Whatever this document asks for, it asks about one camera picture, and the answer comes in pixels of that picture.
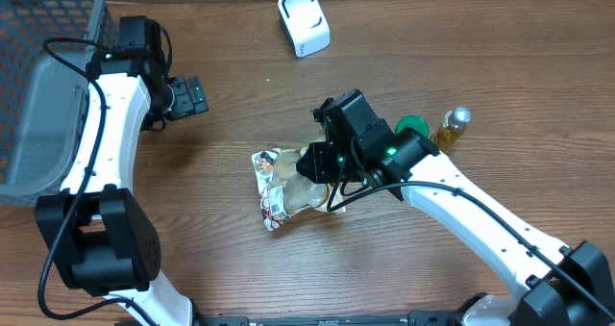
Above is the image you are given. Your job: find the brown white snack bag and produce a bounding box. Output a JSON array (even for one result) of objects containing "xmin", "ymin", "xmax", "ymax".
[{"xmin": 251, "ymin": 147, "xmax": 342, "ymax": 232}]

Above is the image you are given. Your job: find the green lid seasoning jar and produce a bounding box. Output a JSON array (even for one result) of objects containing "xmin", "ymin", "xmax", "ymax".
[{"xmin": 395, "ymin": 114, "xmax": 430, "ymax": 137}]

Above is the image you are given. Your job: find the yellow dish soap bottle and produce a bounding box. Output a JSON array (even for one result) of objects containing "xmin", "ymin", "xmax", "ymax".
[{"xmin": 430, "ymin": 107, "xmax": 472, "ymax": 154}]

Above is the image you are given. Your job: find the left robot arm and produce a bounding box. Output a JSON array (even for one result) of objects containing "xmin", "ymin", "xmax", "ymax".
[{"xmin": 35, "ymin": 15, "xmax": 209, "ymax": 325}]

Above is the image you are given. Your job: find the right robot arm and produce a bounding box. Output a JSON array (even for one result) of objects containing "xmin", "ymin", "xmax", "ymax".
[{"xmin": 297, "ymin": 89, "xmax": 614, "ymax": 326}]

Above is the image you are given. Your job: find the white barcode scanner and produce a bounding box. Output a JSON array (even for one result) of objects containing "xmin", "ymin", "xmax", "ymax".
[{"xmin": 277, "ymin": 0, "xmax": 331, "ymax": 59}]

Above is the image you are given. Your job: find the grey plastic shopping basket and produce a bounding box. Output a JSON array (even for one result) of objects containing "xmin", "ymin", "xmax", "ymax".
[{"xmin": 1, "ymin": 0, "xmax": 117, "ymax": 207}]

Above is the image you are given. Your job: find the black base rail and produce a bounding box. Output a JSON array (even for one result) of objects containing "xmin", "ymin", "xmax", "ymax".
[{"xmin": 114, "ymin": 291, "xmax": 544, "ymax": 326}]

